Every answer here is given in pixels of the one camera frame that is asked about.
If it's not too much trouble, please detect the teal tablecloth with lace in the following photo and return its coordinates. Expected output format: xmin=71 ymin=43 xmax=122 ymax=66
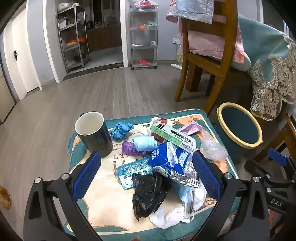
xmin=237 ymin=16 xmax=296 ymax=122

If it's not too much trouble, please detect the red and white plastic bag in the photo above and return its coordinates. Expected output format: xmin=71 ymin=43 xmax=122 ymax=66
xmin=129 ymin=0 xmax=159 ymax=8

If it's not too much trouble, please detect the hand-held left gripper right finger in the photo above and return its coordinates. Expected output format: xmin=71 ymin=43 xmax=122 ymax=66
xmin=192 ymin=149 xmax=271 ymax=241

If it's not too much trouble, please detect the teal blister pack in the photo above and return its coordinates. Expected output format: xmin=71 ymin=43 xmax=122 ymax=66
xmin=117 ymin=159 xmax=155 ymax=190

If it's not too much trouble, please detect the green and white carton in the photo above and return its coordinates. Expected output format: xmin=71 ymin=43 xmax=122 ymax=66
xmin=147 ymin=117 xmax=196 ymax=153

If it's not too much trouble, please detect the white pot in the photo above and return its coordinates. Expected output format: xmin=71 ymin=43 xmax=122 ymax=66
xmin=57 ymin=2 xmax=80 ymax=12

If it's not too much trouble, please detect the orange patterned object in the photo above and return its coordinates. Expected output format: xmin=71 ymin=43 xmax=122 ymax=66
xmin=0 ymin=185 xmax=11 ymax=210

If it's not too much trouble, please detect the red floral paper cup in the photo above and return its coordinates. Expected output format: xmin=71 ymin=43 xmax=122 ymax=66
xmin=150 ymin=116 xmax=171 ymax=143

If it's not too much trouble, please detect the metal shelf rack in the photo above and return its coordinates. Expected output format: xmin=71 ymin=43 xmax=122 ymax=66
xmin=57 ymin=3 xmax=92 ymax=72

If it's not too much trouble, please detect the grey rolling cart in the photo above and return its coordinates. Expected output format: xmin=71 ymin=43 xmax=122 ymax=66
xmin=129 ymin=5 xmax=159 ymax=70

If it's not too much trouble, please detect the purple bottle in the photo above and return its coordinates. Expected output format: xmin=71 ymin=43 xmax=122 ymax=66
xmin=121 ymin=140 xmax=153 ymax=158

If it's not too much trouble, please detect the crumpled blue glove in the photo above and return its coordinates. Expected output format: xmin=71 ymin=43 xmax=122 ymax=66
xmin=110 ymin=122 xmax=134 ymax=140

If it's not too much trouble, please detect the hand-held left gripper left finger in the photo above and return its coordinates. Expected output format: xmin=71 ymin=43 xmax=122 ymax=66
xmin=23 ymin=151 xmax=102 ymax=241

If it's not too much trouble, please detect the blue and white snack bag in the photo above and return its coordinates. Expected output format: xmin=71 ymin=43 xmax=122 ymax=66
xmin=147 ymin=142 xmax=200 ymax=188

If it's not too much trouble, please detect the black plastic bag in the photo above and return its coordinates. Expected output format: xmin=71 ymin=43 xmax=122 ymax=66
xmin=132 ymin=170 xmax=172 ymax=221

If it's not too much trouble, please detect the clear plastic wrap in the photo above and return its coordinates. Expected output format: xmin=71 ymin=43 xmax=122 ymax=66
xmin=199 ymin=134 xmax=228 ymax=161

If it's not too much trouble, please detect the teal bin with yellow rim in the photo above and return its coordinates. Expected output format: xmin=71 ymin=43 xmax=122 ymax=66
xmin=214 ymin=102 xmax=263 ymax=160

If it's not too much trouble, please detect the printed teal cushion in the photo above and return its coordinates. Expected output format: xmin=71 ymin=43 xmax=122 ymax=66
xmin=67 ymin=109 xmax=240 ymax=241

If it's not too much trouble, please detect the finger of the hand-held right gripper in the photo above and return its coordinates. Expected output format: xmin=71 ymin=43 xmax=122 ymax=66
xmin=245 ymin=159 xmax=278 ymax=183
xmin=267 ymin=148 xmax=296 ymax=179

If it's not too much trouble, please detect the rolled light blue face mask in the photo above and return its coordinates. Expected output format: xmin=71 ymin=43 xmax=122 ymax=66
xmin=132 ymin=134 xmax=158 ymax=151

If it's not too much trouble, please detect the white door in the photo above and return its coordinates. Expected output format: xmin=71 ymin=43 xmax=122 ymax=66
xmin=0 ymin=7 xmax=42 ymax=100

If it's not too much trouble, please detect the pink quilted cloth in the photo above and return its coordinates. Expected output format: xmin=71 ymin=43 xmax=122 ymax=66
xmin=166 ymin=0 xmax=245 ymax=64

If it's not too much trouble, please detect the light blue pillow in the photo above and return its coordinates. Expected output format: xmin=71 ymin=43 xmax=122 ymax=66
xmin=231 ymin=51 xmax=252 ymax=71

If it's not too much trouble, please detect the light blue quilt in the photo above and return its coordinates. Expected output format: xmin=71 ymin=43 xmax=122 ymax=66
xmin=172 ymin=0 xmax=213 ymax=24

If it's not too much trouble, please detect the glossy wooden chair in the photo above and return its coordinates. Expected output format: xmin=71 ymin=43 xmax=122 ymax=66
xmin=252 ymin=113 xmax=296 ymax=163

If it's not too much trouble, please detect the black mug white inside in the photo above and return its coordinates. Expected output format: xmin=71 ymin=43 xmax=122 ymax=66
xmin=74 ymin=112 xmax=114 ymax=158

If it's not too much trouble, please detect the pink packet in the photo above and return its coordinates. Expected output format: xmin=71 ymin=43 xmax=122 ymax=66
xmin=179 ymin=122 xmax=204 ymax=136

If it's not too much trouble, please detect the white tissue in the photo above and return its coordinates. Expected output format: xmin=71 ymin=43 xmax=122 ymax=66
xmin=149 ymin=183 xmax=207 ymax=230

